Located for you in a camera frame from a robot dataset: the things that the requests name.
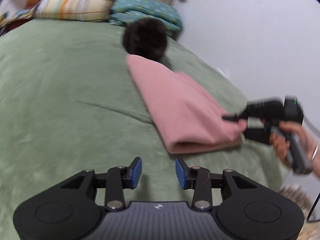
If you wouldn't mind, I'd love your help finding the person's right forearm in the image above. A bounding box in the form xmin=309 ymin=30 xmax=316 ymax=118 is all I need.
xmin=311 ymin=142 xmax=320 ymax=177

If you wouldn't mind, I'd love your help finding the black cat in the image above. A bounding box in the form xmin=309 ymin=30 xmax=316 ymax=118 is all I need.
xmin=122 ymin=18 xmax=167 ymax=63

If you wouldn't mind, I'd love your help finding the plaid folded quilt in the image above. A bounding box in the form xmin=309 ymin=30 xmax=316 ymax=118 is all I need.
xmin=34 ymin=0 xmax=116 ymax=22

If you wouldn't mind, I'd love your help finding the person's right hand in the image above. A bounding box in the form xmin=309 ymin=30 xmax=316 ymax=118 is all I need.
xmin=271 ymin=120 xmax=320 ymax=167

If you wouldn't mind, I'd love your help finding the teal floral folded quilt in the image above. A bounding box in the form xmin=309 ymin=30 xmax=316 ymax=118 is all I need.
xmin=109 ymin=0 xmax=183 ymax=32

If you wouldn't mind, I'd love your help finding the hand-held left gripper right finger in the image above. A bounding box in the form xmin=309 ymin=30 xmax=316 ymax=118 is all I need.
xmin=175 ymin=158 xmax=258 ymax=210

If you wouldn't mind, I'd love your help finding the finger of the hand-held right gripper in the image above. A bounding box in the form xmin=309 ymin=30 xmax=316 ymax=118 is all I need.
xmin=222 ymin=109 xmax=248 ymax=122
xmin=244 ymin=127 xmax=272 ymax=145

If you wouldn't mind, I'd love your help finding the beige furry rug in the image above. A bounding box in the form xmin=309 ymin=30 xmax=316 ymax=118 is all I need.
xmin=276 ymin=184 xmax=313 ymax=215

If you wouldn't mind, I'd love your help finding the silver bracelet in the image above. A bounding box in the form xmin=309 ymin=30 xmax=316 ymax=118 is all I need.
xmin=309 ymin=142 xmax=320 ymax=163

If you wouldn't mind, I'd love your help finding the pink long-sleeved shirt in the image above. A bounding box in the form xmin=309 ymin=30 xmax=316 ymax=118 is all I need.
xmin=126 ymin=54 xmax=248 ymax=155

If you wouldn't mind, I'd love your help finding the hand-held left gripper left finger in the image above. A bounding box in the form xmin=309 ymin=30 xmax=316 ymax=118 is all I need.
xmin=60 ymin=157 xmax=143 ymax=210

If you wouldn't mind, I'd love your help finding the green bed blanket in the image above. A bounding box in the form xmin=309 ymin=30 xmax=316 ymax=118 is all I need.
xmin=0 ymin=17 xmax=290 ymax=240

